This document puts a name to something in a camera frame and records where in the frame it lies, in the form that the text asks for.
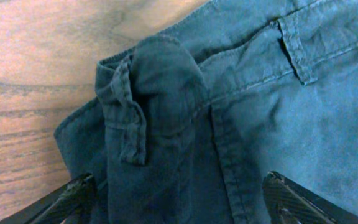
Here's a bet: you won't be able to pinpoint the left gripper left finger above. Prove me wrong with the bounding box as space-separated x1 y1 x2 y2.
0 174 97 224

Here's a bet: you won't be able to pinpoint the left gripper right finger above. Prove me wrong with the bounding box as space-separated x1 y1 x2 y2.
262 171 358 224

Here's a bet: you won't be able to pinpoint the dark blue shorts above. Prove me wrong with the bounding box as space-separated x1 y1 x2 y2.
55 0 358 223

